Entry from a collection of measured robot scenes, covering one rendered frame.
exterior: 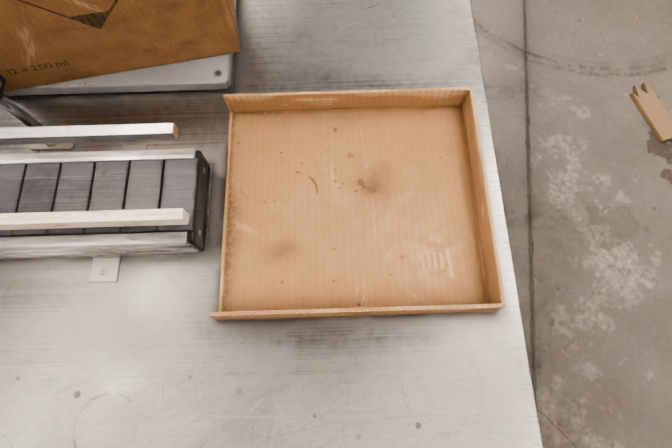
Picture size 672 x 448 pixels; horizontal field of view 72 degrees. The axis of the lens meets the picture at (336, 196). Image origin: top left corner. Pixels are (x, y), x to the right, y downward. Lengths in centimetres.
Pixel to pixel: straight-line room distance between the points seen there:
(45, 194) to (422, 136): 44
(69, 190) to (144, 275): 12
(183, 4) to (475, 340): 48
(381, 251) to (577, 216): 112
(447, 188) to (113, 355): 41
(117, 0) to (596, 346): 138
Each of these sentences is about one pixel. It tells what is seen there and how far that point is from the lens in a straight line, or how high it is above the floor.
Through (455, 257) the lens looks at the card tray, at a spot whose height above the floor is 83.
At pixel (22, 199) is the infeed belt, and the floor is 88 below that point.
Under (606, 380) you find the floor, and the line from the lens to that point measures 153.
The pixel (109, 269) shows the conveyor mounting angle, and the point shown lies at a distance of 59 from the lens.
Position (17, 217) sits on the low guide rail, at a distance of 55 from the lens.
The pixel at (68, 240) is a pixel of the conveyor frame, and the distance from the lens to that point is 56.
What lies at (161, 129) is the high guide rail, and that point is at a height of 96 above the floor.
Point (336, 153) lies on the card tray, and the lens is 57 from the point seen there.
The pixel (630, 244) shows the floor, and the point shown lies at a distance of 164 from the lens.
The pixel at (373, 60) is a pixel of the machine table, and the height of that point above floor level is 83.
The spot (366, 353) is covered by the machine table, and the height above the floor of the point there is 83.
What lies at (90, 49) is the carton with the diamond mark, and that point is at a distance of 64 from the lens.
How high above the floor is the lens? 135
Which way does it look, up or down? 70 degrees down
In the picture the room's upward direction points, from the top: 1 degrees counter-clockwise
